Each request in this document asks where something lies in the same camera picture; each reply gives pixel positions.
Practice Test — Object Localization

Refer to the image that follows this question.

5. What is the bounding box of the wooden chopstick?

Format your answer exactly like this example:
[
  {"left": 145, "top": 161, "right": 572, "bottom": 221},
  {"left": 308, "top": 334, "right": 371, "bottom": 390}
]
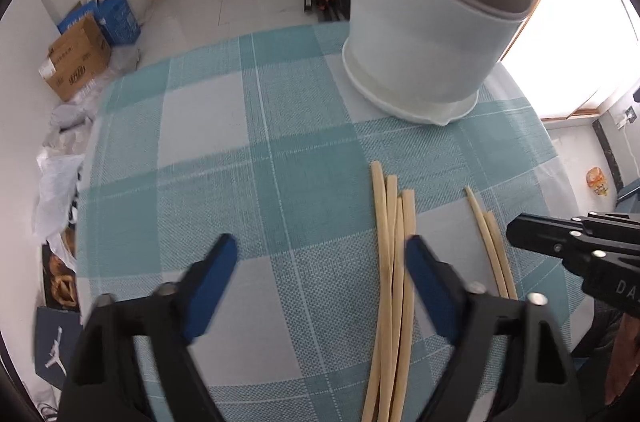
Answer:
[
  {"left": 378, "top": 175, "right": 397, "bottom": 421},
  {"left": 390, "top": 189, "right": 416, "bottom": 421},
  {"left": 380, "top": 197, "right": 404, "bottom": 421},
  {"left": 484, "top": 211, "right": 518, "bottom": 300},
  {"left": 464, "top": 186, "right": 509, "bottom": 298},
  {"left": 361, "top": 161, "right": 393, "bottom": 421}
]

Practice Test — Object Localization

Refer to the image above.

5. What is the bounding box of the person's right hand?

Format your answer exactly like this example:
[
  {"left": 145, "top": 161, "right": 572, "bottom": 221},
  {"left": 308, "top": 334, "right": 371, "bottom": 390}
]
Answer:
[{"left": 604, "top": 314, "right": 640, "bottom": 405}]

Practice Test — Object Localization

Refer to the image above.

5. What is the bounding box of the orange snack bag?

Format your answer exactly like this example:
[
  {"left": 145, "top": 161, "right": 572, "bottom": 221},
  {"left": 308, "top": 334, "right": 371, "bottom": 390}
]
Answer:
[{"left": 586, "top": 167, "right": 608, "bottom": 196}]

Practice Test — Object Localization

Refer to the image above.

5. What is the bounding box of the navy jordan shoebox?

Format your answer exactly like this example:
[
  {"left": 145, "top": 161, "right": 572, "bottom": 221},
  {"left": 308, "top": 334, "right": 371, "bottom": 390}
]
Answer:
[{"left": 34, "top": 307, "right": 82, "bottom": 390}]

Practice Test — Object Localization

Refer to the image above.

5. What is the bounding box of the white plastic bag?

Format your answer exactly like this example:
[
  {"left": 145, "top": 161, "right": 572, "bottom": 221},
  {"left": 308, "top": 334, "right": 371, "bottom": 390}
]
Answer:
[{"left": 32, "top": 146, "right": 85, "bottom": 242}]

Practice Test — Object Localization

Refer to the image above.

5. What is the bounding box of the grey plastic parcel bag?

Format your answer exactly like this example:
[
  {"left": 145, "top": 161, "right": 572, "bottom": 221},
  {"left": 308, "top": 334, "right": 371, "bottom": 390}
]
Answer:
[{"left": 49, "top": 46, "right": 141, "bottom": 130}]

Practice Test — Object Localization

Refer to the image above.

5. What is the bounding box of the white utensil holder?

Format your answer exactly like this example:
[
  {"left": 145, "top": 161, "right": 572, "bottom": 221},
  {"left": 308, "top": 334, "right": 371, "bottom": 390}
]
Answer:
[{"left": 342, "top": 0, "right": 533, "bottom": 127}]

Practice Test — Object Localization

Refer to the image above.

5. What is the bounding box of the teal checkered tablecloth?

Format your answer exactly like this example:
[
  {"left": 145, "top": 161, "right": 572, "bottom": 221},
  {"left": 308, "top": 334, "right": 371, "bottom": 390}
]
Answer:
[{"left": 76, "top": 23, "right": 578, "bottom": 421}]

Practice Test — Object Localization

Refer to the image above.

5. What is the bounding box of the brown cardboard box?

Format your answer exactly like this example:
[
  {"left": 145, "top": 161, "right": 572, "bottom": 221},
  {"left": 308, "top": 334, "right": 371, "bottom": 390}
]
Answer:
[{"left": 38, "top": 14, "right": 112, "bottom": 102}]

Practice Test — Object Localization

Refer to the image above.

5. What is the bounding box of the blue cardboard box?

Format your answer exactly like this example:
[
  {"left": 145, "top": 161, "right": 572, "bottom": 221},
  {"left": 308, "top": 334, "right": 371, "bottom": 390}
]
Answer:
[{"left": 58, "top": 0, "right": 141, "bottom": 46}]

